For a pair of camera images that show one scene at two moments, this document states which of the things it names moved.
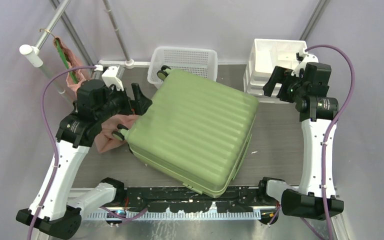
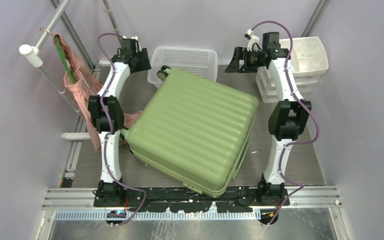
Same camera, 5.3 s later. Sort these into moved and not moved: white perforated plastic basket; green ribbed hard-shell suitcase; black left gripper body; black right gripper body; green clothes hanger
Moved: black right gripper body; black left gripper body
Not moved: green ribbed hard-shell suitcase; white perforated plastic basket; green clothes hanger
